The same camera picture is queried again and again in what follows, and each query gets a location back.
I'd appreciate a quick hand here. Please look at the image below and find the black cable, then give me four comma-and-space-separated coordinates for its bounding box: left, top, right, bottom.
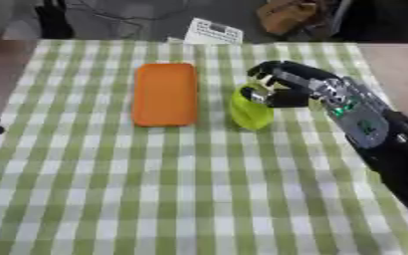
66, 0, 192, 40

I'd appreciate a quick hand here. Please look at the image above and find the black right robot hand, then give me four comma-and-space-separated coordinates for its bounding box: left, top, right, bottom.
239, 60, 343, 109

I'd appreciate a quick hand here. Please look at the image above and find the brown bag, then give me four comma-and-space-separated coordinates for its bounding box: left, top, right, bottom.
254, 0, 319, 37

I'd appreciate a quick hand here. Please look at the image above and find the orange rectangular tray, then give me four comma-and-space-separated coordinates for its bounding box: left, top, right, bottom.
130, 62, 201, 128

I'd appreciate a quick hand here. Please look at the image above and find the black bag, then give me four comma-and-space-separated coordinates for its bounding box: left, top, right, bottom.
33, 0, 76, 40

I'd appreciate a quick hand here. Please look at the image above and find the lime green cup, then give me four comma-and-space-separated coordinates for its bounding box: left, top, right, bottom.
228, 82, 278, 131

